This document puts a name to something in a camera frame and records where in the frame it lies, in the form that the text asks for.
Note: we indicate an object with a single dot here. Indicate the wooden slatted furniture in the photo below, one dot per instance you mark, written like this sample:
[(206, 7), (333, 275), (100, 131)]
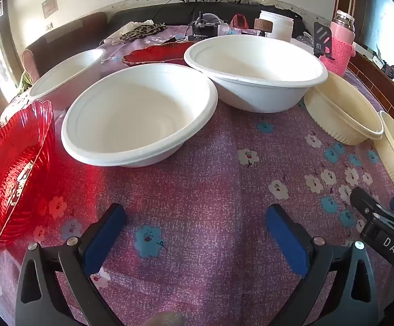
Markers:
[(380, 85)]

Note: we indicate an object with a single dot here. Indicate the brown armchair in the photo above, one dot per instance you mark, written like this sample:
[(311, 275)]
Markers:
[(64, 34)]

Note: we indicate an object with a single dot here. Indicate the white plastic jar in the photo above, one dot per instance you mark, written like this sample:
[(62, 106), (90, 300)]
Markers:
[(278, 23)]

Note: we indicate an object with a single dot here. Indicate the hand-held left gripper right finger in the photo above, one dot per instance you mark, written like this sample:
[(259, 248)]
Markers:
[(285, 241)]

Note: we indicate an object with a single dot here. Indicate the dark bottle with brown cap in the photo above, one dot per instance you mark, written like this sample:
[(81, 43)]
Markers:
[(263, 24)]

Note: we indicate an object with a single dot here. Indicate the red plastic bag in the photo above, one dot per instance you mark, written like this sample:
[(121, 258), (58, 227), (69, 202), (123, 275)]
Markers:
[(239, 22)]

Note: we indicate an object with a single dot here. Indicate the white disposable bowl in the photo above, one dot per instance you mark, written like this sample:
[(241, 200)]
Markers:
[(139, 115), (251, 71)]

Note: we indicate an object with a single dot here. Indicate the black sofa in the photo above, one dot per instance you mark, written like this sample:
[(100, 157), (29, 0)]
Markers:
[(169, 12)]

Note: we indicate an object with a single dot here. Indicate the red plastic plate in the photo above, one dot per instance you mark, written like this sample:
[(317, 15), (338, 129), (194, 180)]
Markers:
[(10, 183), (149, 54)]

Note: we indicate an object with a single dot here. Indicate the green cloth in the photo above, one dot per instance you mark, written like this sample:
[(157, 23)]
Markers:
[(25, 79)]

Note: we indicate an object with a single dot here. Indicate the purple floral tablecloth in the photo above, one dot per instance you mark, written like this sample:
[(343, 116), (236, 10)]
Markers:
[(200, 183)]

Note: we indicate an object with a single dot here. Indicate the small black motor device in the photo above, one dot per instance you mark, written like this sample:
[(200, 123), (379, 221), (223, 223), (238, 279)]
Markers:
[(202, 30)]

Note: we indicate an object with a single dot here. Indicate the small wall plaque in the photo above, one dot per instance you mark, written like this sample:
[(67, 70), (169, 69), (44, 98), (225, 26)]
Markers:
[(49, 5)]

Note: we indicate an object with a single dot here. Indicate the leopard print cloth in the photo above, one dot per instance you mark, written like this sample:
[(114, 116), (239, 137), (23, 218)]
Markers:
[(142, 30)]

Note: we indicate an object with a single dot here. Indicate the pink sleeved bottle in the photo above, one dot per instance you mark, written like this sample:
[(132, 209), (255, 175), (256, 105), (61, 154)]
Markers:
[(341, 40)]

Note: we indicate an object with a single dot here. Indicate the white ceramic bowl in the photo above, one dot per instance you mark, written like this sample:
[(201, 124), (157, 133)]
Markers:
[(64, 74)]

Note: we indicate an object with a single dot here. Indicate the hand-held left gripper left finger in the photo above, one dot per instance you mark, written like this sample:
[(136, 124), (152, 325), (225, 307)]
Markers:
[(103, 241)]

